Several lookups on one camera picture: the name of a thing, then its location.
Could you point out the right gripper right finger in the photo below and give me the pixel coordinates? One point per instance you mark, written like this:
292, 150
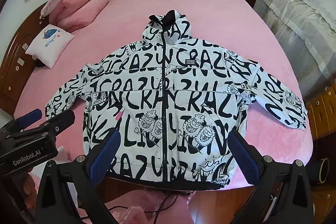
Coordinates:
281, 191

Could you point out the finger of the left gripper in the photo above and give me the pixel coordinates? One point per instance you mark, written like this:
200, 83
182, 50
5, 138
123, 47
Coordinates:
59, 123
30, 118

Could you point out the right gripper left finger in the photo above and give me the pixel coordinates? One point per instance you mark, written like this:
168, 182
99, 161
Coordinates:
55, 203

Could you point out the white black graffiti print jacket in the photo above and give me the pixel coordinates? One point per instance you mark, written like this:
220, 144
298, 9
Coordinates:
174, 99

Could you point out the person left hand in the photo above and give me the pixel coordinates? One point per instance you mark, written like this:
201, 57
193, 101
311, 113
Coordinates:
29, 190

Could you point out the brown wooden headboard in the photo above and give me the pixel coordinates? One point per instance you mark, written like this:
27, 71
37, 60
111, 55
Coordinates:
17, 66

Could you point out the pink pyjama trousers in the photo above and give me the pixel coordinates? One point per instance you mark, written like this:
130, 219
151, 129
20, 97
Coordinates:
152, 206

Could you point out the white cartoon print pillow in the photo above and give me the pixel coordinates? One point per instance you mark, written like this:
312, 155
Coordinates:
49, 44

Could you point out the brown wooden drawer cabinet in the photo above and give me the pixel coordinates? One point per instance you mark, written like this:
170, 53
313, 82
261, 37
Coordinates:
321, 114

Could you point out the pink bed sheet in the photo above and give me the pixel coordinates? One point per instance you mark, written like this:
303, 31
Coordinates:
231, 24

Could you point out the grey lace covered furniture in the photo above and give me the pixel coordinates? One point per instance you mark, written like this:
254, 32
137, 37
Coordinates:
305, 29

